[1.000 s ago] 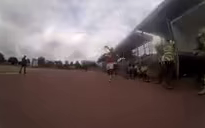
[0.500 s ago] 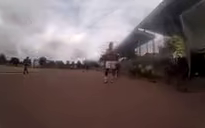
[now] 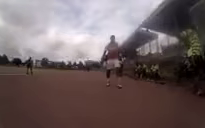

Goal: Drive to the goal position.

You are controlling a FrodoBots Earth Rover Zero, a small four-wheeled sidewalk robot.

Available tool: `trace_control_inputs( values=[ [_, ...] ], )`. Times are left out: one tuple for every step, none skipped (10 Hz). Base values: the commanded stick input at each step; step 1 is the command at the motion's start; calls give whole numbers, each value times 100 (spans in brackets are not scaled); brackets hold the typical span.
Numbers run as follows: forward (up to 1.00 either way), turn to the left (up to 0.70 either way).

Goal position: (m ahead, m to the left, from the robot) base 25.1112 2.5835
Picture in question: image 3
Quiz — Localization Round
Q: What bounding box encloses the group of people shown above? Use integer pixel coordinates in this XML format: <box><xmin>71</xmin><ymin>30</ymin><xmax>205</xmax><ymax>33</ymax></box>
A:
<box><xmin>133</xmin><ymin>62</ymin><xmax>162</xmax><ymax>82</ymax></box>

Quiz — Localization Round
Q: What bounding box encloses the red-brown track ground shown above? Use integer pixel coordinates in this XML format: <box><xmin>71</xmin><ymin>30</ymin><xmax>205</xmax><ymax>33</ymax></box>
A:
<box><xmin>0</xmin><ymin>65</ymin><xmax>205</xmax><ymax>128</ymax></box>

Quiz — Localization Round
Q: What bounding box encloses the dark grandstand building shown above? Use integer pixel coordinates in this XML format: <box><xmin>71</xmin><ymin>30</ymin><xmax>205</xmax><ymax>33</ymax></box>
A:
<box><xmin>121</xmin><ymin>0</ymin><xmax>205</xmax><ymax>80</ymax></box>

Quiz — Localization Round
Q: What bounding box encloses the row of trees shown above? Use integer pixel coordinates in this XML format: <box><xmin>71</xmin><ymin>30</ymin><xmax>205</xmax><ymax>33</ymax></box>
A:
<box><xmin>0</xmin><ymin>51</ymin><xmax>103</xmax><ymax>71</ymax></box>

